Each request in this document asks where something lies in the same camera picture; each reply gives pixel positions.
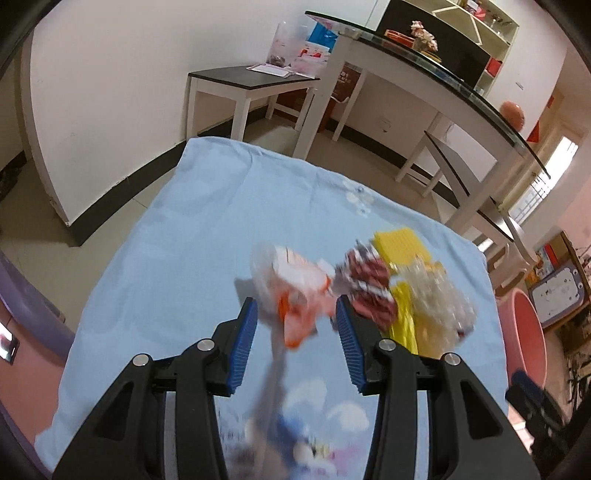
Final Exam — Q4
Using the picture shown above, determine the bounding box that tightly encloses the white orange plastic bag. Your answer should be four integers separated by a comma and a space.
250, 243, 337, 349

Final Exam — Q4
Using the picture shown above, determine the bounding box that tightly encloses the red white snack wrapper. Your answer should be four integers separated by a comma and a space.
332, 241, 398, 332

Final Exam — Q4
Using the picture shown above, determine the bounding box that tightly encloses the white glass-top dining table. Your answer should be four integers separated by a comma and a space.
294, 10, 541, 234

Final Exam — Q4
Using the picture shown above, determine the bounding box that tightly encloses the dried flower bouquet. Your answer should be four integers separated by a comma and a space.
411, 20, 438, 52

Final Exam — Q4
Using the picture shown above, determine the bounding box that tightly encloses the dark red paper bag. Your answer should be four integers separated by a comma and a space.
318, 63, 361, 132

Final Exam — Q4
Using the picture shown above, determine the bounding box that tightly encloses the purple chair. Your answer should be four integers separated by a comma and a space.
0, 253, 74, 361

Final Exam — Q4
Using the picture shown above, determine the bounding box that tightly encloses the pink plastic trash bin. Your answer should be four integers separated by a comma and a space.
498, 288, 547, 388

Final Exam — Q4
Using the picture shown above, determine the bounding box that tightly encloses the blue tissue pack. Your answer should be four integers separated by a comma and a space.
308, 23, 338, 51

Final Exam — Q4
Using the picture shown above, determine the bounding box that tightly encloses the yellow plastic wrapper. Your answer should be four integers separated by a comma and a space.
387, 282, 444, 358

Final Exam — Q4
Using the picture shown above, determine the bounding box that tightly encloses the clear bubble wrap piece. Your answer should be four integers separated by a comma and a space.
402, 257, 477, 348

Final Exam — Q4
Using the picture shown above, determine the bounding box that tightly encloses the kids drawing board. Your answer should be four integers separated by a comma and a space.
529, 261, 586, 328

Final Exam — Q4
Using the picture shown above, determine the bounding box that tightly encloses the orange pomelo fruit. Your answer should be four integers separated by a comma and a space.
499, 101, 525, 132

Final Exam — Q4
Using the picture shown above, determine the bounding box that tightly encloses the black-top bench right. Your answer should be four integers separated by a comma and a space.
416, 131, 539, 284

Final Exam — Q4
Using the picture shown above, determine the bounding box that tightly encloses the red snack box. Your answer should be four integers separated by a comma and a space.
385, 29, 415, 48

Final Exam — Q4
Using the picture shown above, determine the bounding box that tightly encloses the clear plastic jar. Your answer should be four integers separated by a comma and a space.
266, 22, 308, 68

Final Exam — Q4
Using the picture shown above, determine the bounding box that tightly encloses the yellow foam sponge pad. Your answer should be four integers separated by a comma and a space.
373, 227, 432, 266

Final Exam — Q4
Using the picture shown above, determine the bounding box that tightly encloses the white wall shelf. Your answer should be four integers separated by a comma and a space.
428, 0, 519, 96

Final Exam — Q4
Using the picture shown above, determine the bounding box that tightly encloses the light blue tablecloth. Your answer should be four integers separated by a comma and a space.
35, 137, 508, 479

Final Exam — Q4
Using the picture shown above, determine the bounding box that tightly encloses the black television screen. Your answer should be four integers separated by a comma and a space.
377, 1, 490, 87

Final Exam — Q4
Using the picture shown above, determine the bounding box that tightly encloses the black-top bench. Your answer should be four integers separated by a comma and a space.
185, 66, 320, 141
416, 131, 539, 284

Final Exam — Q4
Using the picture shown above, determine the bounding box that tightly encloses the black-top bench left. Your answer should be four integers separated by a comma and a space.
185, 66, 320, 141

